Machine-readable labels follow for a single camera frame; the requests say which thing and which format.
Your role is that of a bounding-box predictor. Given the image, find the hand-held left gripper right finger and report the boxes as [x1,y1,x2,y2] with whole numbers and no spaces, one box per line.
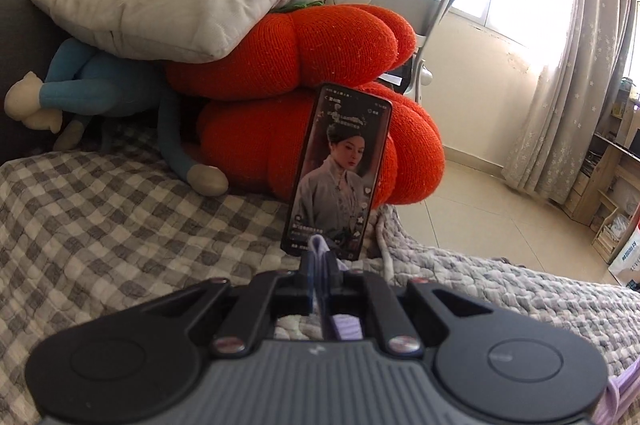
[325,269,483,354]

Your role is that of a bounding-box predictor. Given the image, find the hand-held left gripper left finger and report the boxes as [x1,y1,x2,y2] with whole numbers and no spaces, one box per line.
[145,270,317,353]

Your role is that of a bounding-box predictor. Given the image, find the purple pants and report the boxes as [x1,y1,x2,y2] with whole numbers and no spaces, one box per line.
[307,234,640,425]

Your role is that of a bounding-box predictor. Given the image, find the black smartphone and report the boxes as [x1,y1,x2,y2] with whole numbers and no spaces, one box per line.
[281,82,393,262]

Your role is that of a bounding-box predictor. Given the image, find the grey checkered quilt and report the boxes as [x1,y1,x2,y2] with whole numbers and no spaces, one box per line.
[0,125,640,425]

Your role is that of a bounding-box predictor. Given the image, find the wooden desk with hutch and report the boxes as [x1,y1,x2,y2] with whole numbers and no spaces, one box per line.
[575,75,640,256]

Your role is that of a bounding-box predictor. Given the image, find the blue plush toy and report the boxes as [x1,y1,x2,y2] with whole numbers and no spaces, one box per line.
[4,40,230,197]

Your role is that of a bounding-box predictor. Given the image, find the white paper bag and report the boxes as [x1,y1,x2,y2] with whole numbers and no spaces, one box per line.
[607,225,640,291]

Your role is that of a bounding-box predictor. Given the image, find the grey star curtain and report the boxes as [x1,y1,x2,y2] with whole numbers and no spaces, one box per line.
[502,0,640,211]

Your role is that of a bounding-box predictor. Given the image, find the white pillow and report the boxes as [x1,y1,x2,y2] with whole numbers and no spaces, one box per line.
[29,0,335,65]

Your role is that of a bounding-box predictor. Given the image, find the dark grey padded headboard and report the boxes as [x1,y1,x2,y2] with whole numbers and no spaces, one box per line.
[0,0,161,163]

